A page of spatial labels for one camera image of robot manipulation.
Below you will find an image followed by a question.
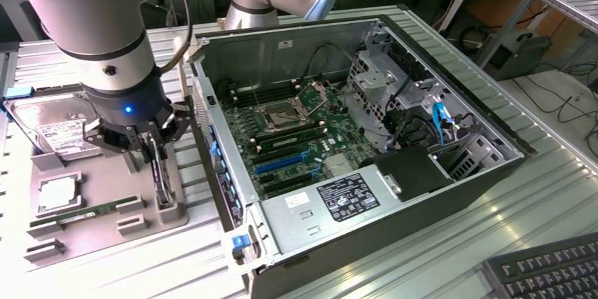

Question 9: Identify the blue expansion slot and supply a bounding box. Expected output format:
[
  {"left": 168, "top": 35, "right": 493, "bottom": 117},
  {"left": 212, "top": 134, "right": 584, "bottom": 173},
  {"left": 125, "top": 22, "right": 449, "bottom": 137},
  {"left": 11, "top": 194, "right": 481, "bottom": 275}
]
[{"left": 254, "top": 154, "right": 310, "bottom": 174}]

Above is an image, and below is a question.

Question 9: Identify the black open PC case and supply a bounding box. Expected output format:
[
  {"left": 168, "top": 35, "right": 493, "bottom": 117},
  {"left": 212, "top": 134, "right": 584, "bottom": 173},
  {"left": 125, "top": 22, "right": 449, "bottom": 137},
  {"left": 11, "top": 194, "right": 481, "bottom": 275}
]
[{"left": 184, "top": 13, "right": 540, "bottom": 299}]

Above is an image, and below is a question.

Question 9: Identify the silver hard disk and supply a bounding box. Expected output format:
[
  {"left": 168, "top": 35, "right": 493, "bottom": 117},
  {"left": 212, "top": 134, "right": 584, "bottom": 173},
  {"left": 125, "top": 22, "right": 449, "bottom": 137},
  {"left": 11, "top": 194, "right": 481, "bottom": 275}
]
[{"left": 11, "top": 92, "right": 107, "bottom": 162}]

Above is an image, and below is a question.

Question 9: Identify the blue plastic connector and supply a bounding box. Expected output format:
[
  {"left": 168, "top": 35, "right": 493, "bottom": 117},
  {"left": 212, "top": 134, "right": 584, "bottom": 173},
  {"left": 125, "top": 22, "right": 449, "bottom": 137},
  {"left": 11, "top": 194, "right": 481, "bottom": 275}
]
[{"left": 3, "top": 86, "right": 35, "bottom": 101}]

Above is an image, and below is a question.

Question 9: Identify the green RAM stick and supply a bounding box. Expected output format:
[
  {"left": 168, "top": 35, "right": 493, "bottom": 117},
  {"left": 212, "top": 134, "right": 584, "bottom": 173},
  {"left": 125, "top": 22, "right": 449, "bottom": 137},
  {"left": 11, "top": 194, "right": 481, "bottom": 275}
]
[{"left": 30, "top": 195, "right": 138, "bottom": 229}]

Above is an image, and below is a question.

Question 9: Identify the black wire in case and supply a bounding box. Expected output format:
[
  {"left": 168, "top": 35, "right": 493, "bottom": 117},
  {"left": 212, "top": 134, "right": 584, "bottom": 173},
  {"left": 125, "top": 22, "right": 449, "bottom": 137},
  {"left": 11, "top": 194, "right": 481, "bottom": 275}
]
[{"left": 301, "top": 42, "right": 353, "bottom": 83}]

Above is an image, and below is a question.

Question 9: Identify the black computer tower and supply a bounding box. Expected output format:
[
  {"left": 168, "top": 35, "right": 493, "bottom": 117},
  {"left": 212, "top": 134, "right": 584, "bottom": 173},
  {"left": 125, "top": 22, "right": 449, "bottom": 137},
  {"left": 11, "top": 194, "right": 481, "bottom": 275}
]
[{"left": 488, "top": 32, "right": 553, "bottom": 81}]

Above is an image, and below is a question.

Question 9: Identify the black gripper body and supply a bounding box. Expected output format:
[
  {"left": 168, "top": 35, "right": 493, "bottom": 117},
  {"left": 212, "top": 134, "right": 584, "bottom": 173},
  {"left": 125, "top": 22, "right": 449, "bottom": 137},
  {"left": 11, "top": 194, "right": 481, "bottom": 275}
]
[{"left": 83, "top": 75, "right": 189, "bottom": 158}]

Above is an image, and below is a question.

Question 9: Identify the black expansion slot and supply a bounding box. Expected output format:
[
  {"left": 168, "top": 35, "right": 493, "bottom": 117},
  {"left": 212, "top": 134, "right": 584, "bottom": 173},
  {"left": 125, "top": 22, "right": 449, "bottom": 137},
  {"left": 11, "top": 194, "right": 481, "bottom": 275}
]
[{"left": 253, "top": 146, "right": 306, "bottom": 166}]

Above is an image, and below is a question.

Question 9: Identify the aluminium frame table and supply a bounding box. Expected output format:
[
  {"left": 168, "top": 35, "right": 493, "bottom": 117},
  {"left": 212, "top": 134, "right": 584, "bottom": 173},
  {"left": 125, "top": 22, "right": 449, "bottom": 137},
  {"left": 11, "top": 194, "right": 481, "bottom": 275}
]
[{"left": 479, "top": 0, "right": 598, "bottom": 73}]

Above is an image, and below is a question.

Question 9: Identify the CPU chip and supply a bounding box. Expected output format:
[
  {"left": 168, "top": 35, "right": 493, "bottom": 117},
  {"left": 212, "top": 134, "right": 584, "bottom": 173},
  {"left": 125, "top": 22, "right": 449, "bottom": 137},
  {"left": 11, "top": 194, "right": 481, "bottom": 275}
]
[{"left": 37, "top": 177, "right": 81, "bottom": 211}]

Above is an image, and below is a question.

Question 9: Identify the blue data wire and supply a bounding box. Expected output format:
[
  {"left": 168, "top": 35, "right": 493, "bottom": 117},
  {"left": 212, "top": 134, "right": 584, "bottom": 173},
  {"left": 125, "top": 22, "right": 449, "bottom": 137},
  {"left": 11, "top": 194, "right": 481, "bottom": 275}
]
[{"left": 432, "top": 101, "right": 458, "bottom": 146}]

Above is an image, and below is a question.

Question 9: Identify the installed RAM stick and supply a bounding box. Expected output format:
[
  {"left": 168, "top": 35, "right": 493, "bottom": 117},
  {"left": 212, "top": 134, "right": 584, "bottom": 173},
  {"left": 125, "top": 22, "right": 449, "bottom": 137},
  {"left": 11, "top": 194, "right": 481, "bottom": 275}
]
[{"left": 256, "top": 129, "right": 326, "bottom": 149}]

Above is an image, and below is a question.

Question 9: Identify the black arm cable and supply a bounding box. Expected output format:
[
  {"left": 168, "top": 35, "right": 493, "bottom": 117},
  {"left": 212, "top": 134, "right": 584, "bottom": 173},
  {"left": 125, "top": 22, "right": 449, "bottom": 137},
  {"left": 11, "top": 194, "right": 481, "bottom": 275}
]
[{"left": 158, "top": 0, "right": 196, "bottom": 76}]

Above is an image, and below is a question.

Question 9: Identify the green motherboard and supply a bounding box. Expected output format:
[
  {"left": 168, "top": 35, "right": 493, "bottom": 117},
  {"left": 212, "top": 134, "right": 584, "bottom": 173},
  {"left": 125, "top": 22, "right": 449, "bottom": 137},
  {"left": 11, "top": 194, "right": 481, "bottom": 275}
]
[{"left": 218, "top": 78, "right": 390, "bottom": 202}]

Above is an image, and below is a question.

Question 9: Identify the blue case latch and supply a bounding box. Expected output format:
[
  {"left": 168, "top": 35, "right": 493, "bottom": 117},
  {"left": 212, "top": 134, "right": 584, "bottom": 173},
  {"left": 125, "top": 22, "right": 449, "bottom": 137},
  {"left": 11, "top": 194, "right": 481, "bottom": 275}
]
[{"left": 230, "top": 234, "right": 252, "bottom": 251}]

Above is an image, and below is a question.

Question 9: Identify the black cable on table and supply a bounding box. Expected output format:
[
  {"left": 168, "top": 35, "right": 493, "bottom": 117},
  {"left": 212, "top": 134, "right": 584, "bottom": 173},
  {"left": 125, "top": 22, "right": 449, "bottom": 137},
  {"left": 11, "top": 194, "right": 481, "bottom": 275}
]
[{"left": 513, "top": 77, "right": 598, "bottom": 140}]

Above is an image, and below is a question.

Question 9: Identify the grey power supply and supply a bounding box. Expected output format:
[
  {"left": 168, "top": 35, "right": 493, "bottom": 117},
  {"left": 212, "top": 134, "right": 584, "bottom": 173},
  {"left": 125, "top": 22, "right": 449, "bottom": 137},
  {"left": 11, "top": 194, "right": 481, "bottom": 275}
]
[{"left": 258, "top": 163, "right": 409, "bottom": 257}]

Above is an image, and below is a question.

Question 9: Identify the CPU socket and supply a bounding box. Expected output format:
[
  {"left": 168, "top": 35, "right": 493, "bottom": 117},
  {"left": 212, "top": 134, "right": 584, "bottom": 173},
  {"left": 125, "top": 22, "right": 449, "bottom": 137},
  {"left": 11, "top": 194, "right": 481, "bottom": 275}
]
[{"left": 257, "top": 81, "right": 329, "bottom": 134}]

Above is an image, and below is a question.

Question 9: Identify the silver chipset heat sink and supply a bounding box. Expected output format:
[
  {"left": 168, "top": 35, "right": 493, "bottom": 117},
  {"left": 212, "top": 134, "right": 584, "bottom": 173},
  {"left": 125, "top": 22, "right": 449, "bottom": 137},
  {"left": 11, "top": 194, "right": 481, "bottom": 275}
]
[{"left": 324, "top": 156, "right": 357, "bottom": 178}]

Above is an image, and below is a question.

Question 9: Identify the grey parts rack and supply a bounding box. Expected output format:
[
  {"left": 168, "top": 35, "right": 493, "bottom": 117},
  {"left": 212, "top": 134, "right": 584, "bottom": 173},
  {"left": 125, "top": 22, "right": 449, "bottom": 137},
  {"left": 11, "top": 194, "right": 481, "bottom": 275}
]
[{"left": 21, "top": 83, "right": 193, "bottom": 272}]

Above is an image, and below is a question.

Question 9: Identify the black plastic shroud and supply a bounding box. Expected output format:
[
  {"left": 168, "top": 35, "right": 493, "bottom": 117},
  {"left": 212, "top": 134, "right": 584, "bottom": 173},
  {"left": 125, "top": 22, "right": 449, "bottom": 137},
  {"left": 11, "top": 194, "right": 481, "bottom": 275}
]
[{"left": 358, "top": 146, "right": 456, "bottom": 202}]

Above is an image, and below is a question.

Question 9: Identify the metal disk bay cage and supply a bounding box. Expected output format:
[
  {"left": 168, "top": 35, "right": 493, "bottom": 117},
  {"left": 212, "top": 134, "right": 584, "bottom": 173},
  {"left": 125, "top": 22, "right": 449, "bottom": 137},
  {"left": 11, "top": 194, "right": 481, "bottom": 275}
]
[{"left": 348, "top": 49, "right": 438, "bottom": 153}]

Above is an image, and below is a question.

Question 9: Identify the black keyboard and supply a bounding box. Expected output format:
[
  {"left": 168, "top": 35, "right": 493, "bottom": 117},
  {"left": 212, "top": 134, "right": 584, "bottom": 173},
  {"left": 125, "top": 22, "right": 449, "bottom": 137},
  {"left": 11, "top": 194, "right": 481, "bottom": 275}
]
[{"left": 481, "top": 231, "right": 598, "bottom": 299}]

